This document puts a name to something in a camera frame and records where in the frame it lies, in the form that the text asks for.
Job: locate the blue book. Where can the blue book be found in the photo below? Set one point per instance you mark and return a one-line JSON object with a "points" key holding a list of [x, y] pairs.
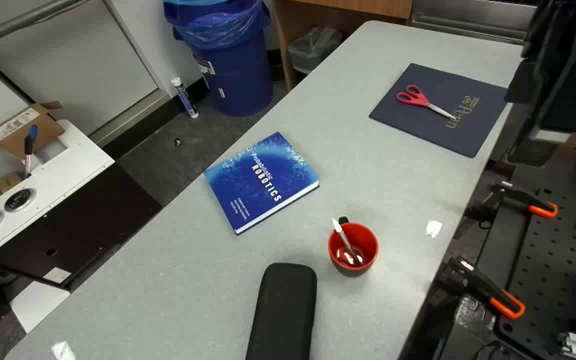
{"points": [[260, 182]]}

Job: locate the white toy stove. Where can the white toy stove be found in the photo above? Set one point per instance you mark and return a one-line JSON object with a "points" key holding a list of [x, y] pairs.
{"points": [[43, 200]]}

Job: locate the white sheet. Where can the white sheet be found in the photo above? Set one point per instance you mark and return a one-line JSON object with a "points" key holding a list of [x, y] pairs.
{"points": [[38, 305]]}

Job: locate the grey metal cabinet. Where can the grey metal cabinet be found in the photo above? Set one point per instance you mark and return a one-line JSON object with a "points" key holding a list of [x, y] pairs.
{"points": [[473, 17]]}

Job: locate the white paper scrap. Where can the white paper scrap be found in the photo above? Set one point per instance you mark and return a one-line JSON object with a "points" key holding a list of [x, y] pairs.
{"points": [[433, 229], [63, 351]]}

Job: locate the black and orange clamp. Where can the black and orange clamp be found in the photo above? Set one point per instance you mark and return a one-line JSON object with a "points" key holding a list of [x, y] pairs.
{"points": [[523, 198], [483, 290]]}

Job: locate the blue and black marker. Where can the blue and black marker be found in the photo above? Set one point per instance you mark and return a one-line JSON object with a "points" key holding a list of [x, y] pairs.
{"points": [[29, 147]]}

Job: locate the white caulk tube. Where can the white caulk tube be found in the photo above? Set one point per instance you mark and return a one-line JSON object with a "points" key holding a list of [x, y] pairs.
{"points": [[185, 97]]}

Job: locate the black zip case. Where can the black zip case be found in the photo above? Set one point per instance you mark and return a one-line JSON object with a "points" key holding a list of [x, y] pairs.
{"points": [[283, 315]]}

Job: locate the navy blue folder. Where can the navy blue folder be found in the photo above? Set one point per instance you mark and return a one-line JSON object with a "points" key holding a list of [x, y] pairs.
{"points": [[448, 120]]}

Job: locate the white pen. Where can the white pen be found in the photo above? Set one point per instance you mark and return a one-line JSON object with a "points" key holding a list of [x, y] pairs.
{"points": [[344, 237]]}

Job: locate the blue trash barrel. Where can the blue trash barrel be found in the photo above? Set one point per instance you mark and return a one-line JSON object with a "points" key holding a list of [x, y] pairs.
{"points": [[233, 70]]}

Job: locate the red mug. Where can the red mug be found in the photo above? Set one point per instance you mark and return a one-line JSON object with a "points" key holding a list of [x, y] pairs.
{"points": [[353, 250]]}

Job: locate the open cardboard box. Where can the open cardboard box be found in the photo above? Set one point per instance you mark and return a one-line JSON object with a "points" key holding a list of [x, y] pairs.
{"points": [[18, 130]]}

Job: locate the grey metal rail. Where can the grey metal rail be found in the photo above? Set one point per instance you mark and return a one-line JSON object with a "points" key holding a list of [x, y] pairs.
{"points": [[18, 20]]}

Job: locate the small bin with clear bag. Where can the small bin with clear bag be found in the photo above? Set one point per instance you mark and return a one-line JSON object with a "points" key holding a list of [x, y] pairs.
{"points": [[313, 47]]}

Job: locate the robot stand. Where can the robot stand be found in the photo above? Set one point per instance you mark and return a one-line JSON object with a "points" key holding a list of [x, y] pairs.
{"points": [[543, 260]]}

